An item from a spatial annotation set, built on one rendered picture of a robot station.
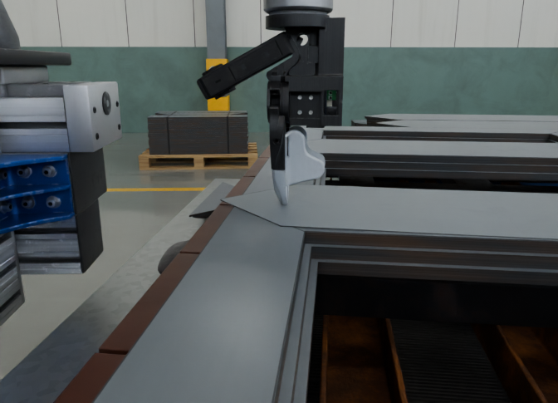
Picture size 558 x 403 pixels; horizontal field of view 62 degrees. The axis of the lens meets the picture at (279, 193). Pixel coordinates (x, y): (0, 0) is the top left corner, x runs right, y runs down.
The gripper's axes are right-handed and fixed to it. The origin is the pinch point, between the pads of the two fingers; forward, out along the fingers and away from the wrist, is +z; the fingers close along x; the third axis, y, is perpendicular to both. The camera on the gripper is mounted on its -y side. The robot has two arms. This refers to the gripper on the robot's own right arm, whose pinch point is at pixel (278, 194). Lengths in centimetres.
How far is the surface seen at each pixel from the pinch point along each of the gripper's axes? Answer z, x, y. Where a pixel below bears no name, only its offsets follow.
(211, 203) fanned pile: 15, 44, -20
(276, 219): 1.2, -6.2, 0.4
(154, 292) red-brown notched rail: 4.3, -18.1, -9.0
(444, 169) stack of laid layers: 3.8, 34.7, 27.2
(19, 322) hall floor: 87, 104, -119
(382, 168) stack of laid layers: 3.9, 34.7, 15.8
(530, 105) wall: 48, 753, 321
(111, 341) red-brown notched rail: 4.3, -25.9, -9.1
